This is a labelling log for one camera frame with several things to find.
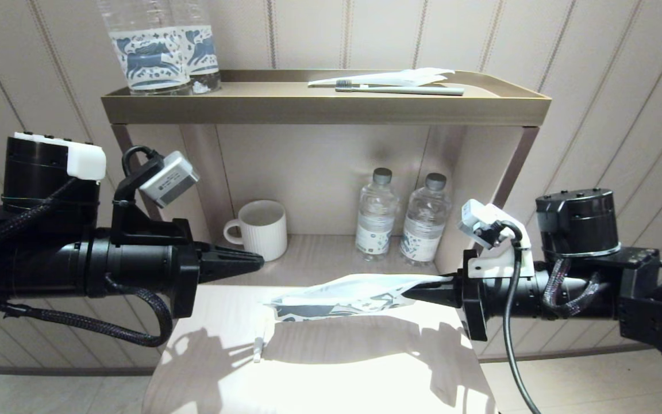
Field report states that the white ribbed mug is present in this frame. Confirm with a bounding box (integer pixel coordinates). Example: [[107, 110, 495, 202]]
[[223, 200, 288, 263]]

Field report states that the black right camera cable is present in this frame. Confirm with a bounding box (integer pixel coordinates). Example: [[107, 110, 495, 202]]
[[501, 221, 542, 414]]

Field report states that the white paper wrapper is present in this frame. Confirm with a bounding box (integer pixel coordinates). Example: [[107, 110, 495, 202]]
[[308, 68, 456, 88]]

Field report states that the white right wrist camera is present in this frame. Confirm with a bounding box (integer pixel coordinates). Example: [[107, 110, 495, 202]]
[[459, 200, 507, 249]]

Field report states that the white right camera bracket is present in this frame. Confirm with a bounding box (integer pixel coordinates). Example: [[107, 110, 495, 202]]
[[469, 221, 536, 279]]

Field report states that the black left camera bracket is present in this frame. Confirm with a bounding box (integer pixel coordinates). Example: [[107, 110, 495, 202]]
[[110, 158, 194, 246]]

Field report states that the black camera cable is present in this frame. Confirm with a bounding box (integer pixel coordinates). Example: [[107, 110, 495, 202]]
[[122, 145, 160, 177], [501, 221, 542, 414]]

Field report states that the braided black arm cable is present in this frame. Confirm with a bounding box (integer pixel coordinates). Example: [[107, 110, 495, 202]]
[[0, 178, 79, 254], [542, 259, 603, 319], [0, 276, 174, 348]]

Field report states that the small clear water bottle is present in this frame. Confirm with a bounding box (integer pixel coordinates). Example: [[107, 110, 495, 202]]
[[355, 167, 398, 261], [399, 172, 453, 266]]

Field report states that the braided black left arm cable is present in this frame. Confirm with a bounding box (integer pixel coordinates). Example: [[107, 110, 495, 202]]
[[0, 276, 174, 348], [0, 178, 79, 254]]

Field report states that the large horse label water bottle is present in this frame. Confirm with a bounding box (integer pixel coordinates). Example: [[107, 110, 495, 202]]
[[169, 0, 221, 94], [97, 0, 193, 96]]

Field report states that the blue horse print pouch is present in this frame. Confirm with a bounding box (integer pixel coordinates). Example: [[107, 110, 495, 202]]
[[265, 274, 452, 323]]

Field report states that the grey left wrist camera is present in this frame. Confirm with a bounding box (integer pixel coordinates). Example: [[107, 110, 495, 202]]
[[138, 151, 201, 209]]

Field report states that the black left camera cable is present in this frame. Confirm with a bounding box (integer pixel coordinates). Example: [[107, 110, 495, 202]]
[[122, 145, 160, 177]]

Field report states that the brown shelf unit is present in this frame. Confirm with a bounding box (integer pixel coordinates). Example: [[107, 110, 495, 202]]
[[101, 69, 551, 300]]

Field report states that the pale green toothbrush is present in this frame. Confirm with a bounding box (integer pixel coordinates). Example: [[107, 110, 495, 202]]
[[334, 80, 465, 97]]

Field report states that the braided black right arm cable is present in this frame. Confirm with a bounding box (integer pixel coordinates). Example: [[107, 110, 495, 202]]
[[542, 259, 603, 319]]

